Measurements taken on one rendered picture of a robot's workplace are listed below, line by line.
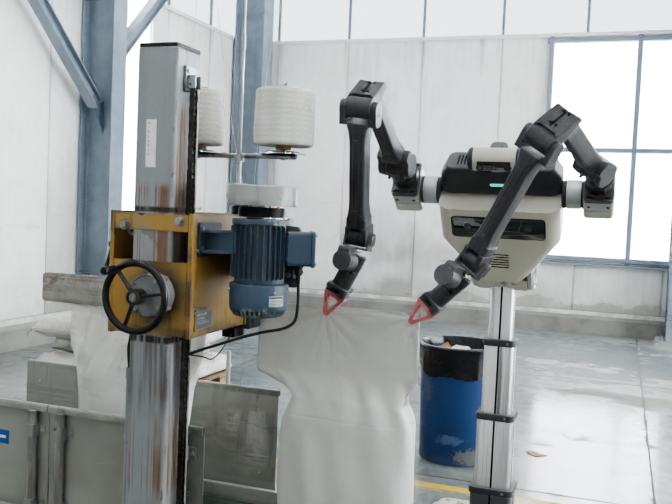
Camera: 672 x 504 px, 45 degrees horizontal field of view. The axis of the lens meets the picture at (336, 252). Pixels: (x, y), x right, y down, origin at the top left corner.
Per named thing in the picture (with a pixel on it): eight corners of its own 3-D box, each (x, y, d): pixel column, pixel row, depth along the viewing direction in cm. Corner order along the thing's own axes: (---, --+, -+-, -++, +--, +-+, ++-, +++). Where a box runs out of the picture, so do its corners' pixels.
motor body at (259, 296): (296, 315, 215) (300, 220, 213) (272, 321, 200) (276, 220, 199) (244, 310, 220) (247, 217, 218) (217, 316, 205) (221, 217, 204)
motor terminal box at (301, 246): (313, 274, 216) (315, 230, 215) (316, 277, 206) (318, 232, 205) (281, 273, 215) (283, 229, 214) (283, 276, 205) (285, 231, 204)
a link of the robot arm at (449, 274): (493, 267, 222) (471, 248, 226) (477, 258, 212) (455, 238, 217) (465, 300, 224) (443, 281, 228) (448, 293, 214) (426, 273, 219)
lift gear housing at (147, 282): (174, 316, 203) (176, 272, 203) (162, 319, 198) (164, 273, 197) (138, 313, 207) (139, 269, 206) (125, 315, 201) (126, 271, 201)
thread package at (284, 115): (322, 152, 227) (325, 90, 226) (300, 147, 211) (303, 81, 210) (268, 151, 232) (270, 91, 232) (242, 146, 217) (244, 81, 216)
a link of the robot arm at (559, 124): (584, 111, 198) (553, 91, 203) (547, 155, 200) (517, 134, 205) (620, 170, 236) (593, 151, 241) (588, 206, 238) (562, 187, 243)
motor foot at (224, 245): (250, 257, 213) (251, 223, 212) (229, 259, 201) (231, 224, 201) (218, 255, 216) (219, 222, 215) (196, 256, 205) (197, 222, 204)
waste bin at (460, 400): (503, 449, 477) (509, 340, 474) (489, 475, 429) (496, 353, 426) (423, 438, 493) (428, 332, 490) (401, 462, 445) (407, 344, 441)
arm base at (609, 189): (586, 169, 251) (583, 203, 246) (586, 154, 244) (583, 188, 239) (615, 170, 248) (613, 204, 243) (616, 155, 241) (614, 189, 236)
